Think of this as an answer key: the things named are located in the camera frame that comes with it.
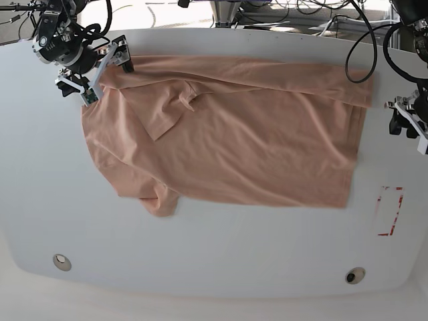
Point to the left round table grommet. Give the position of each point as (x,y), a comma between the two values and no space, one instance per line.
(62,262)

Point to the red tape rectangle marking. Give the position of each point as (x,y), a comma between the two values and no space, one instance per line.
(387,210)

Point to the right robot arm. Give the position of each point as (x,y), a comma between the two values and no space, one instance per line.
(58,37)

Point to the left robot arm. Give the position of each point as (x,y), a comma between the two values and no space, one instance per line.
(413,16)

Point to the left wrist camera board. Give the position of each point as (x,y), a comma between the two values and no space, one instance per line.
(423,145)

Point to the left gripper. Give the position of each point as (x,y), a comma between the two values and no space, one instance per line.
(409,113)

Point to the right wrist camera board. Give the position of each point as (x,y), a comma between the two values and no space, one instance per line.
(91,95)

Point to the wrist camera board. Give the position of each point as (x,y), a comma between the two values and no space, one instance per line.
(91,95)
(423,145)

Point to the grey metal centre post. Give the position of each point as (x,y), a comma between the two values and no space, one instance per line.
(224,12)

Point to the right round table grommet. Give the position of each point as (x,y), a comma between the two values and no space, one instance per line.
(355,275)

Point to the round table grommet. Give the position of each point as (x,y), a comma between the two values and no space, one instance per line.
(355,275)
(62,262)

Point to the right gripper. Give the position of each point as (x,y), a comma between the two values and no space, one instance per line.
(86,71)

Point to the black tripod stand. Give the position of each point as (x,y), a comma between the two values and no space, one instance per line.
(16,22)

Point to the peach pink T-shirt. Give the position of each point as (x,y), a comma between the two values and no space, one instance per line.
(227,130)

